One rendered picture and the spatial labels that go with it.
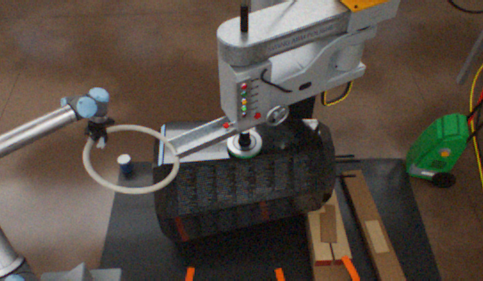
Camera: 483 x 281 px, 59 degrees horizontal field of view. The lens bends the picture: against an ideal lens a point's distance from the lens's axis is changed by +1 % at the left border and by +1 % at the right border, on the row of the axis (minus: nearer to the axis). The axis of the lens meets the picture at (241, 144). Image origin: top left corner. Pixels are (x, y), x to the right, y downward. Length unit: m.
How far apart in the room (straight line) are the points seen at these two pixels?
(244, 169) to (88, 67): 2.60
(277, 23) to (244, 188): 1.06
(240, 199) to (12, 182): 2.08
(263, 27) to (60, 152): 2.48
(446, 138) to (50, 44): 4.05
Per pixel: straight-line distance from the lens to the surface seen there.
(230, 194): 2.62
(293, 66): 2.29
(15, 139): 1.94
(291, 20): 2.10
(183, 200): 2.63
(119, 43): 4.96
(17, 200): 3.85
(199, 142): 2.38
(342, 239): 3.08
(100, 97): 2.14
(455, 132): 3.41
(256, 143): 2.58
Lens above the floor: 2.90
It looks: 51 degrees down
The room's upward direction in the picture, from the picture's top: 1 degrees counter-clockwise
